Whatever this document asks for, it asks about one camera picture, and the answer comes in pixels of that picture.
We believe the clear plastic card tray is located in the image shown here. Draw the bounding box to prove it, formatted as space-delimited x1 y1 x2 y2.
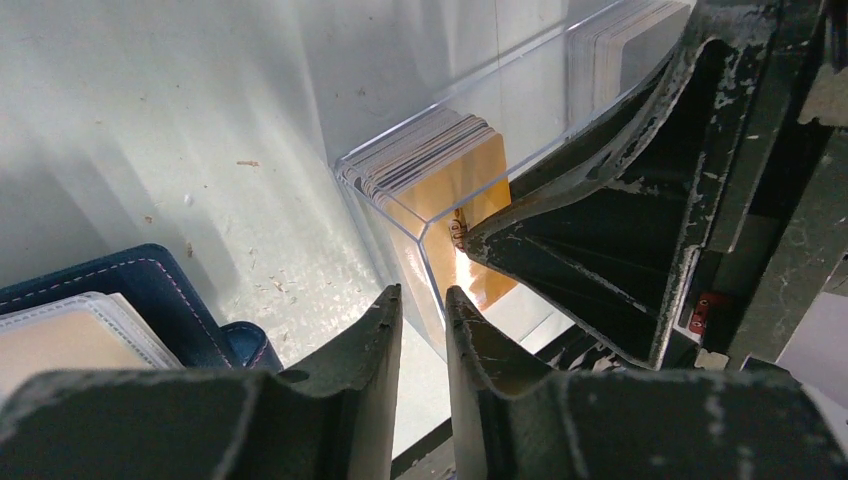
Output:
333 1 692 355

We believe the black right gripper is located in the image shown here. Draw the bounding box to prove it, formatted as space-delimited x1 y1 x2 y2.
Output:
510 1 847 368

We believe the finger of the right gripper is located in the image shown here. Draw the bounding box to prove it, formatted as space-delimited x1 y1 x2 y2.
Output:
466 39 736 369

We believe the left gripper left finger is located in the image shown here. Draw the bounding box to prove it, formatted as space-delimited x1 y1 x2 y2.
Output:
1 285 403 479

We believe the blue card holder wallet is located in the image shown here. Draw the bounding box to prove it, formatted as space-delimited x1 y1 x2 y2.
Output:
1 244 283 396

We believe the orange card stack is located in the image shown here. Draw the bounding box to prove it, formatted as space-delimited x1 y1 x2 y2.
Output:
335 107 517 337

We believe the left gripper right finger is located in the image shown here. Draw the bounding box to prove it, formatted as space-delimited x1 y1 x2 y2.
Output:
445 286 847 479

